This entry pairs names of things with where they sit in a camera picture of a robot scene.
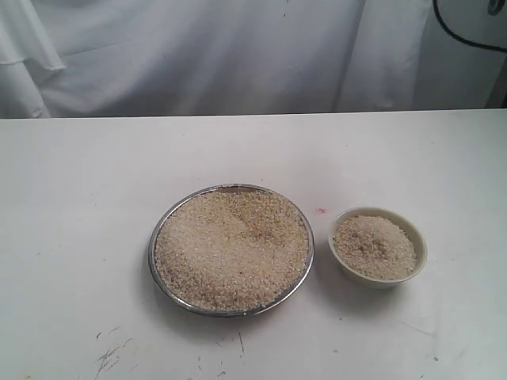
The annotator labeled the black camera cable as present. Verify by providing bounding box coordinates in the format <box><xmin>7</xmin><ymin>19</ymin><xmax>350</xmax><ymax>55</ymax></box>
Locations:
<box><xmin>432</xmin><ymin>0</ymin><xmax>507</xmax><ymax>51</ymax></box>

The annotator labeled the steel pan of rice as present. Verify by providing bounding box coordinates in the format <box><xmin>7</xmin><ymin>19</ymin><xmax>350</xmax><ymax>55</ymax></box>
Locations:
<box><xmin>147</xmin><ymin>184</ymin><xmax>314</xmax><ymax>318</ymax></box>

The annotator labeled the cream bowl of rice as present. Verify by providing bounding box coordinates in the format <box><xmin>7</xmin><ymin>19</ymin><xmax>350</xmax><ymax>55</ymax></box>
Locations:
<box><xmin>328</xmin><ymin>207</ymin><xmax>428</xmax><ymax>289</ymax></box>

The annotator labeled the white backdrop curtain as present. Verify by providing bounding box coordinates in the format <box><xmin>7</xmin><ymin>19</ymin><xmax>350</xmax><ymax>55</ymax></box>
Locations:
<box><xmin>1</xmin><ymin>1</ymin><xmax>506</xmax><ymax>118</ymax></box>

